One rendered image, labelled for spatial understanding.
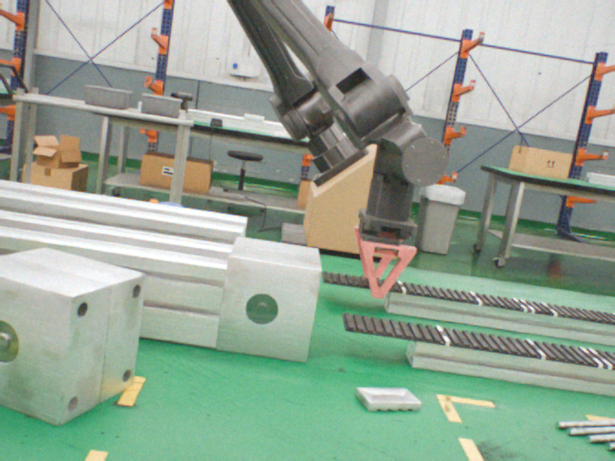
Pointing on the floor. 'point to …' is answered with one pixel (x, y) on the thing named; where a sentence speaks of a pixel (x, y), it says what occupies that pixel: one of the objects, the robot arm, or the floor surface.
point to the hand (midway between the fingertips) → (375, 284)
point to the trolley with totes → (168, 107)
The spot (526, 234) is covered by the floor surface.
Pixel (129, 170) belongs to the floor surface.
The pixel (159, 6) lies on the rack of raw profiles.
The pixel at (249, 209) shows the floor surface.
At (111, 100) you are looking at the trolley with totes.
